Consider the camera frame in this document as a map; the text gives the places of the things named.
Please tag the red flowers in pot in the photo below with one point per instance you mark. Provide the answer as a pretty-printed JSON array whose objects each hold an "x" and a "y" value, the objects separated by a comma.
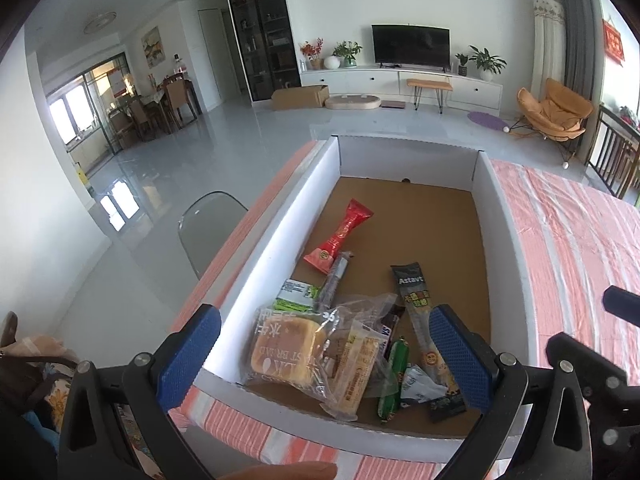
[{"x": 312, "y": 52}]

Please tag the orange lounge chair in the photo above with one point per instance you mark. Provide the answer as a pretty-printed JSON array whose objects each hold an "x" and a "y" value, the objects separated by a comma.
[{"x": 555, "y": 105}]

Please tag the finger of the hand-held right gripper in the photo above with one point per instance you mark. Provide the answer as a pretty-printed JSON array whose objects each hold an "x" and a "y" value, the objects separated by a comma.
[
  {"x": 597, "y": 370},
  {"x": 622, "y": 304}
]

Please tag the round white vase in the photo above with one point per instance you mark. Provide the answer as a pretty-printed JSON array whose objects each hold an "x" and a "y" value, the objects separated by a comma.
[{"x": 331, "y": 62}]

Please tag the small plant in dark pot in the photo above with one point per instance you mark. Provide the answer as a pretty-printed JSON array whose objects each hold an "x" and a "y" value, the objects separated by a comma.
[{"x": 462, "y": 65}]

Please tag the white television cabinet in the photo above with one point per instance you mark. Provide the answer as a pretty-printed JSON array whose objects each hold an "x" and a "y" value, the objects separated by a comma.
[{"x": 475, "y": 92}]

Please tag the glass balcony door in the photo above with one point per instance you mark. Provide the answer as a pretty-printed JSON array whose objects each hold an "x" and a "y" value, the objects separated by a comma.
[{"x": 90, "y": 105}]

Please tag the grey curtain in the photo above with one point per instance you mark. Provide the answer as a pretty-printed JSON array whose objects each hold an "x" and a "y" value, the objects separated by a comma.
[{"x": 577, "y": 20}]

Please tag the clear biscuit packet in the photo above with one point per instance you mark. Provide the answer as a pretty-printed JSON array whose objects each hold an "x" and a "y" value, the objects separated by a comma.
[{"x": 357, "y": 367}]

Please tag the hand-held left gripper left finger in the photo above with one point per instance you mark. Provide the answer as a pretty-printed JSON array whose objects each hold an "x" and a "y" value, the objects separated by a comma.
[{"x": 190, "y": 352}]

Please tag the black television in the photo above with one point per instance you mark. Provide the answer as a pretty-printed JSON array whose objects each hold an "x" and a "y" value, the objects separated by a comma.
[{"x": 410, "y": 45}]

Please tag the green sausage packet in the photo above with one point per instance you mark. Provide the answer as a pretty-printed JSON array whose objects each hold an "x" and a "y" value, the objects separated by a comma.
[{"x": 395, "y": 380}]

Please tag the bread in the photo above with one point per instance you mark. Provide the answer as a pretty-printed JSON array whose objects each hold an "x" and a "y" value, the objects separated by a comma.
[{"x": 287, "y": 350}]

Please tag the dark snack packet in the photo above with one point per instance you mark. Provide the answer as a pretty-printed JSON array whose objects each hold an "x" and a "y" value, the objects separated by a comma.
[{"x": 335, "y": 280}]

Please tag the white cardboard box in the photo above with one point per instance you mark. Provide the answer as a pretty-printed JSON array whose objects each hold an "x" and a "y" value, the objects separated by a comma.
[{"x": 415, "y": 220}]

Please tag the white standing air conditioner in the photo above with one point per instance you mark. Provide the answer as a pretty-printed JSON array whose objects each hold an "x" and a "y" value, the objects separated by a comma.
[{"x": 547, "y": 45}]

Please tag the long clear candy packet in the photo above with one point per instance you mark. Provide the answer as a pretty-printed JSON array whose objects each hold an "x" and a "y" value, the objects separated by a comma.
[{"x": 415, "y": 305}]

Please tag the person's left hand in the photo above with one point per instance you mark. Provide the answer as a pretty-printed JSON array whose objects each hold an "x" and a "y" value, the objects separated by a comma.
[{"x": 300, "y": 472}]

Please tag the purple round mat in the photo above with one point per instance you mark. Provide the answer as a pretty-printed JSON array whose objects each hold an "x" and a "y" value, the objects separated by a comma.
[{"x": 485, "y": 120}]

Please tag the wall painting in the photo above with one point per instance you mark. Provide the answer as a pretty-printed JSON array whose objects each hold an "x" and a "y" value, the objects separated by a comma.
[{"x": 152, "y": 45}]

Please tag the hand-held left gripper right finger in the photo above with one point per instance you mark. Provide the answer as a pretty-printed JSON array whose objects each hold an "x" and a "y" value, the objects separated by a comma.
[{"x": 460, "y": 357}]

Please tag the wooden bench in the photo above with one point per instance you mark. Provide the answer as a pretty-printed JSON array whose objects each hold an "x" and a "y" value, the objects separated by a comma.
[{"x": 429, "y": 83}]

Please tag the red sausage packet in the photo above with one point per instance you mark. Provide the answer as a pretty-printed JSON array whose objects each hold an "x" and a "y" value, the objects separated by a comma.
[{"x": 340, "y": 235}]

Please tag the black display cabinet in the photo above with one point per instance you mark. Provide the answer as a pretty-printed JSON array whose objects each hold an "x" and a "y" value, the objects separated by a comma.
[{"x": 260, "y": 35}]

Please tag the wooden crib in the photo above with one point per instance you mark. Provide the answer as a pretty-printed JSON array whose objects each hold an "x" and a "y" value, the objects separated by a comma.
[{"x": 615, "y": 150}]

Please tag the red wall hanging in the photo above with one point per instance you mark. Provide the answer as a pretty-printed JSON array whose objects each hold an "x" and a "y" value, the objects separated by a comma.
[{"x": 614, "y": 42}]

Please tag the transparent grey chair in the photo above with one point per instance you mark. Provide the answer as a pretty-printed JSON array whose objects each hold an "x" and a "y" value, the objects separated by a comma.
[{"x": 210, "y": 230}]

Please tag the wooden dining table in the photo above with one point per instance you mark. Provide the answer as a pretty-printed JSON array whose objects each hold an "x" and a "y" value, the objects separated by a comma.
[{"x": 150, "y": 102}]

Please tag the white door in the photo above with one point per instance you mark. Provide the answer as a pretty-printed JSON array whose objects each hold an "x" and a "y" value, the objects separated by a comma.
[{"x": 210, "y": 60}]

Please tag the brown cardboard box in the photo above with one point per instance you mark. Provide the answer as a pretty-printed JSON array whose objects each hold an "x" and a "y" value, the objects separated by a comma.
[{"x": 300, "y": 98}]

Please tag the white and blue snack packet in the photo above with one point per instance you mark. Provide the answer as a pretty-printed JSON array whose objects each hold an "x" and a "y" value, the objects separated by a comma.
[{"x": 420, "y": 385}]

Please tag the large plant in white pot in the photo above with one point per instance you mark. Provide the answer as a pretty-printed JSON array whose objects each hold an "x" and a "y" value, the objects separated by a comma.
[{"x": 486, "y": 62}]

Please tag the wooden dining chair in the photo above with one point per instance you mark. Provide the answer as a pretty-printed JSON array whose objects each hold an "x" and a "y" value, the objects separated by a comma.
[{"x": 177, "y": 100}]

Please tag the round ceiling light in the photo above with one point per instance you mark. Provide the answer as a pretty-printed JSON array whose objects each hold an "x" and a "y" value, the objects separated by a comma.
[{"x": 100, "y": 22}]

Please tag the green plant in glass vase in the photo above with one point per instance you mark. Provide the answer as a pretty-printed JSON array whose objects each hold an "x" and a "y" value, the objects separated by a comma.
[{"x": 347, "y": 51}]

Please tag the striped tablecloth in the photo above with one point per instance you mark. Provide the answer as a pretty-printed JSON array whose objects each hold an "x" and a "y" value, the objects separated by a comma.
[{"x": 565, "y": 240}]

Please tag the brown chocolate bar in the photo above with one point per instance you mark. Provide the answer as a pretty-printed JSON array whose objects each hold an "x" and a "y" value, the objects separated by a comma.
[{"x": 391, "y": 332}]

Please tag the beige oval pet bed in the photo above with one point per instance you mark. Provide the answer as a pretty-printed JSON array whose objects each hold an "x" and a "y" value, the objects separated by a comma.
[{"x": 352, "y": 102}]

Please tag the green and white snack packet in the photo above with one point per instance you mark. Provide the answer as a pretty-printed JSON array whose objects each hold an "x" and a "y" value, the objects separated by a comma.
[{"x": 295, "y": 295}]

